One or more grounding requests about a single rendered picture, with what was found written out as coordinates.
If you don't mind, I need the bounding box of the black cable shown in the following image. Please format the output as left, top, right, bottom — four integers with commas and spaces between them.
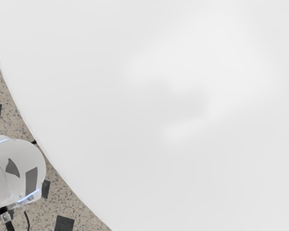
0, 206, 31, 231

